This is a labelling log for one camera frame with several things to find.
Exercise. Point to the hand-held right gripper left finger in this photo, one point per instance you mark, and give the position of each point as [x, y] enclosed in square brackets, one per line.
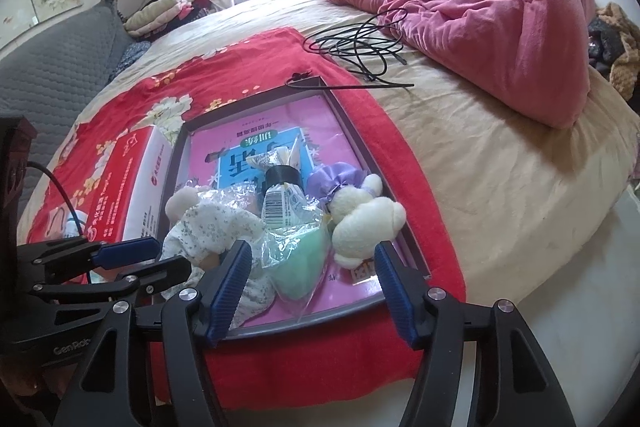
[227, 292]

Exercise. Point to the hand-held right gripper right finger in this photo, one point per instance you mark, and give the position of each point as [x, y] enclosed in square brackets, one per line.
[395, 297]

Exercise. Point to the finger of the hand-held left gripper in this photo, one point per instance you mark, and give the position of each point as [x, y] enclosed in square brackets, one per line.
[130, 251]
[160, 274]

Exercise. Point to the leopard and floral fabric items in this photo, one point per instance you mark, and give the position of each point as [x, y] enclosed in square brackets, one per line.
[200, 227]

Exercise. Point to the green sponge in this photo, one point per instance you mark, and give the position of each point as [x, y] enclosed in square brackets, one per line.
[295, 272]

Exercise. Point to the white plush with purple hat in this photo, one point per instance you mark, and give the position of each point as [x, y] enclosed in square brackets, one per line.
[360, 217]

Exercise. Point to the clear plastic bag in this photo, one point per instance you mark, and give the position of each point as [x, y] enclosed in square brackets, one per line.
[235, 199]

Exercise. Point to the white yellow snack packet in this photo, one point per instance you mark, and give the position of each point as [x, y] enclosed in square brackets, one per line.
[282, 207]

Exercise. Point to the grey shallow box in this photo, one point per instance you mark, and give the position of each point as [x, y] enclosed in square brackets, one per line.
[350, 117]

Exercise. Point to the red and white box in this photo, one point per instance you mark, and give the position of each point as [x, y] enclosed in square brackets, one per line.
[125, 187]

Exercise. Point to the beige bedsheet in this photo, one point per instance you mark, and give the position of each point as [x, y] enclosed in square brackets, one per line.
[475, 182]

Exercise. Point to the blue patterned cloth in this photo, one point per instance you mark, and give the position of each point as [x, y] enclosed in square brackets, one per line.
[130, 54]

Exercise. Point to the grey quilted headboard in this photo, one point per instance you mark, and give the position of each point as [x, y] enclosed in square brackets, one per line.
[60, 57]

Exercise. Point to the red floral blanket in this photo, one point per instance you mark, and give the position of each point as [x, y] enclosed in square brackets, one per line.
[250, 57]

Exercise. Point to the stack of folded clothes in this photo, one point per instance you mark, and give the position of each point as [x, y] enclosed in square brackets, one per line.
[155, 9]

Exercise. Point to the pink duvet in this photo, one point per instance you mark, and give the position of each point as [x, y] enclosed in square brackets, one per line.
[500, 7]

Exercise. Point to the brown knitted cloth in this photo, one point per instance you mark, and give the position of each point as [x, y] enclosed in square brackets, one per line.
[622, 67]

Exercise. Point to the dark clothing pile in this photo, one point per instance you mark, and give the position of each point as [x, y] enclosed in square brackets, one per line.
[602, 39]

